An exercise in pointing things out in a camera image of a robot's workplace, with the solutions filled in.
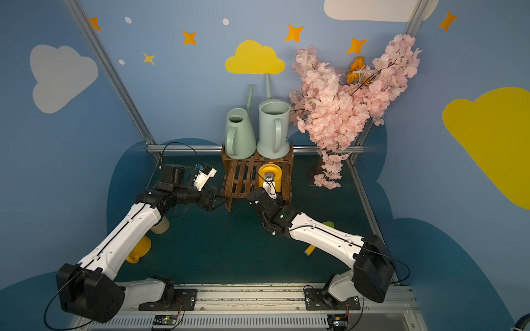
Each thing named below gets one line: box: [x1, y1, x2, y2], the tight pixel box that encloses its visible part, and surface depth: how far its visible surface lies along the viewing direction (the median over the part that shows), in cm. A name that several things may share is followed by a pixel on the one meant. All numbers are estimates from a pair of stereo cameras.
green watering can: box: [224, 84, 257, 160], surface depth 77 cm
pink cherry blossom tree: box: [288, 33, 423, 190], surface depth 69 cm
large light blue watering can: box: [256, 73, 291, 160], surface depth 74 cm
